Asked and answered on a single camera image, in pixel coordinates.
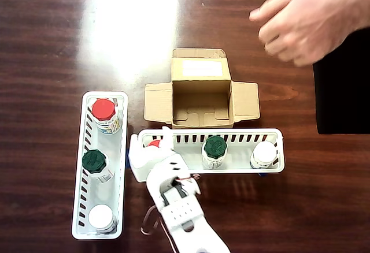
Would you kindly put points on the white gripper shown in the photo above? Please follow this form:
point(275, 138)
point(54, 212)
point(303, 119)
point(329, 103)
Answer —
point(143, 164)

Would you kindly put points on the green cap bottle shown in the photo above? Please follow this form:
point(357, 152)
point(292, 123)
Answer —
point(94, 162)
point(214, 147)

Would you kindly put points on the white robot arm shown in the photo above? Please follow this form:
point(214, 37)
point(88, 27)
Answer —
point(190, 224)

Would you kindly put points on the person's bare forearm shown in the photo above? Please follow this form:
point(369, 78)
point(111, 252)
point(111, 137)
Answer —
point(362, 1)

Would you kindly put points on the white plastic basket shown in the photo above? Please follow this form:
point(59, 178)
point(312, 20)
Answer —
point(240, 160)
point(99, 183)

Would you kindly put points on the red cap bottle yellow label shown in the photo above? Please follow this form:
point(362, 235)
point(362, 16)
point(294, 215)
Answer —
point(104, 111)

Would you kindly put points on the open cardboard box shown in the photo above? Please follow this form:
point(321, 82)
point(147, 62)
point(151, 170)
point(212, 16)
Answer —
point(202, 97)

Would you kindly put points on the white cap bottle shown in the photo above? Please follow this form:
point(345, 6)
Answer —
point(263, 153)
point(100, 217)

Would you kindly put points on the person's bare hand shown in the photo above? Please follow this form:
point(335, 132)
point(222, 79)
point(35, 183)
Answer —
point(306, 25)

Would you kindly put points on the blue tape strip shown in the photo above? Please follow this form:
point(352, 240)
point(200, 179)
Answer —
point(128, 159)

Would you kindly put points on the black cloth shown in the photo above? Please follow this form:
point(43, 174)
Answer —
point(344, 91)

